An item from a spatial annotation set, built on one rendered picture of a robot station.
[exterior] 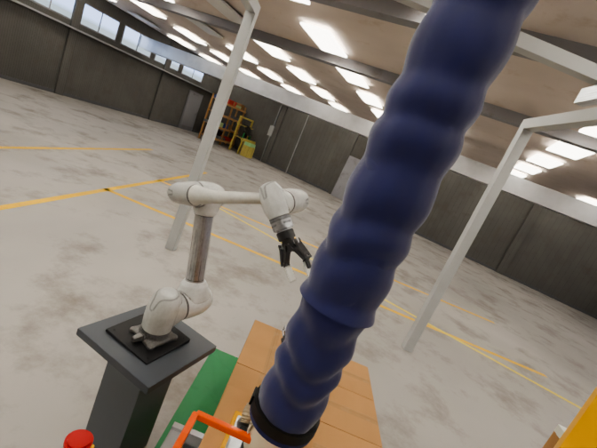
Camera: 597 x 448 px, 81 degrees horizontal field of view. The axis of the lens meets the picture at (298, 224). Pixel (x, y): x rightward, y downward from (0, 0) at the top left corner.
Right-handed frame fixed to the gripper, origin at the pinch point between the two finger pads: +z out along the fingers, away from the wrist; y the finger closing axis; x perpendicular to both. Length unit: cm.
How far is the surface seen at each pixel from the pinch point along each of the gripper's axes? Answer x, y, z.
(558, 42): 387, 25, -119
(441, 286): 309, -159, 97
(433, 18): 2, 85, -50
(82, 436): -84, -3, 16
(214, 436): -49, -12, 40
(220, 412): -42, -20, 37
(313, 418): -31, 26, 37
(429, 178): -4, 72, -16
